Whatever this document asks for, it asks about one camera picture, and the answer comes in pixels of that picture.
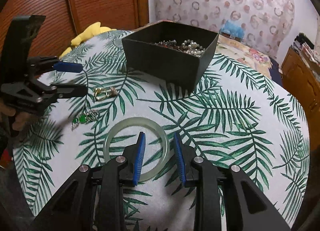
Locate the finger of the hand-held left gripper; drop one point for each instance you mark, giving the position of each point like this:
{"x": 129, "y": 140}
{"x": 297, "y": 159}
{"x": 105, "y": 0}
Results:
{"x": 72, "y": 90}
{"x": 68, "y": 67}

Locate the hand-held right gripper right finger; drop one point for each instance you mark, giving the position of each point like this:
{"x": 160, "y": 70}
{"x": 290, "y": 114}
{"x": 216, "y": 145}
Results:
{"x": 179, "y": 158}

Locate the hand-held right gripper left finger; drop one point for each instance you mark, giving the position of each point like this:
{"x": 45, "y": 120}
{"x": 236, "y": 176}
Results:
{"x": 140, "y": 158}

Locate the pale green jade bangle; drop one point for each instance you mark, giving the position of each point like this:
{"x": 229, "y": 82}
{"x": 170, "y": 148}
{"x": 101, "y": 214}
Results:
{"x": 135, "y": 121}

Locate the black cardboard box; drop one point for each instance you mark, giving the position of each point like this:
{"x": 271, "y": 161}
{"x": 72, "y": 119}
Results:
{"x": 160, "y": 65}

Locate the person's left hand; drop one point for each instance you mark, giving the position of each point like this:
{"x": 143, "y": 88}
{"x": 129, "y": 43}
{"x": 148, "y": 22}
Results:
{"x": 17, "y": 121}

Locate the yellow plush toy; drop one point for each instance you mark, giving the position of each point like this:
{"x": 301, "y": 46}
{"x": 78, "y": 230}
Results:
{"x": 85, "y": 34}

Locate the green leaf print tablecloth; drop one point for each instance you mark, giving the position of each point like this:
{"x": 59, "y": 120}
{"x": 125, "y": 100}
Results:
{"x": 225, "y": 121}

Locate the wooden louvered wardrobe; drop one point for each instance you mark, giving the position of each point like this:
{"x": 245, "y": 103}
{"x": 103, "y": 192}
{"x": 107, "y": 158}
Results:
{"x": 100, "y": 0}

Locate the floral bed blanket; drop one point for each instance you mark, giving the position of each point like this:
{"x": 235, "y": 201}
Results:
{"x": 247, "y": 50}

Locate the dark blue bedsheet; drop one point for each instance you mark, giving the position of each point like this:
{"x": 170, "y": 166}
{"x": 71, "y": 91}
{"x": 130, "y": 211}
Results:
{"x": 275, "y": 68}

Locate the wooden cabinet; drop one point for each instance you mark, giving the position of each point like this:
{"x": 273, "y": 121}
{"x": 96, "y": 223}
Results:
{"x": 300, "y": 75}

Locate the stack of folded clothes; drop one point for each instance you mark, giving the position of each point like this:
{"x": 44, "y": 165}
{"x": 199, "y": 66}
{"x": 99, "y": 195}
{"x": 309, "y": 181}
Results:
{"x": 307, "y": 48}

